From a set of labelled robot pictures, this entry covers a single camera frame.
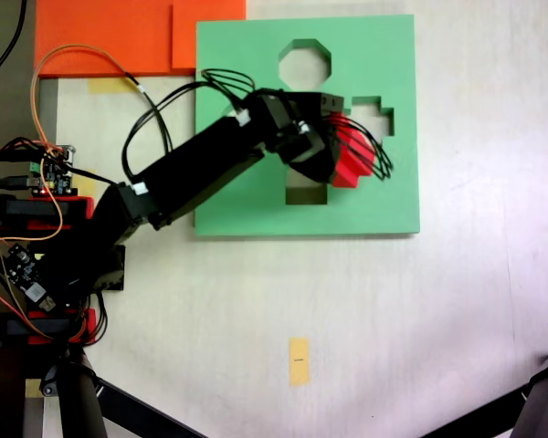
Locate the red cross columnar block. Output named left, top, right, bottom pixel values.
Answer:
left=326, top=113, right=378, bottom=191

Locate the green shape-hole board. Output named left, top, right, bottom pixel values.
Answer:
left=194, top=14, right=421, bottom=238

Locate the orange flat block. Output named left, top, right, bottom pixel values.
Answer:
left=34, top=0, right=248, bottom=78

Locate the yellow tape strip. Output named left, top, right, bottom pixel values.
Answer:
left=89, top=77, right=134, bottom=95

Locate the beige tape label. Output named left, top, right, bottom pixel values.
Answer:
left=289, top=337, right=311, bottom=387

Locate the red and black table clamp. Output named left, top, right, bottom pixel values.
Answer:
left=0, top=308, right=97, bottom=347
left=0, top=194, right=96, bottom=232

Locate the circuit board with green terminal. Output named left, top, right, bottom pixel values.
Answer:
left=26, top=144, right=79, bottom=198

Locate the thin black tripod brace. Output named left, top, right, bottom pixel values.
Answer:
left=95, top=381, right=209, bottom=438
left=419, top=387, right=531, bottom=438

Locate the black circuit board with coil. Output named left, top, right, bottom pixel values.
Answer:
left=0, top=244, right=58, bottom=314

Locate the thick black tripod leg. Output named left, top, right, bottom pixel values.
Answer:
left=513, top=344, right=548, bottom=438
left=38, top=346, right=109, bottom=438

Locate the black gripper wire loop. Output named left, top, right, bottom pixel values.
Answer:
left=328, top=113, right=395, bottom=182

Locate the black servo wire bundle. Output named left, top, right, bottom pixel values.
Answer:
left=121, top=68, right=257, bottom=186

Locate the long orange wire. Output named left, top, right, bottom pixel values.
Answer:
left=29, top=44, right=142, bottom=243

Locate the black USB cable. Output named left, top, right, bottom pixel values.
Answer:
left=0, top=176, right=40, bottom=190

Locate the thin black cable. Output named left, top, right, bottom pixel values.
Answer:
left=0, top=0, right=28, bottom=125

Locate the red and orange wire bundle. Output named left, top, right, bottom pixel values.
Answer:
left=0, top=259, right=107, bottom=344

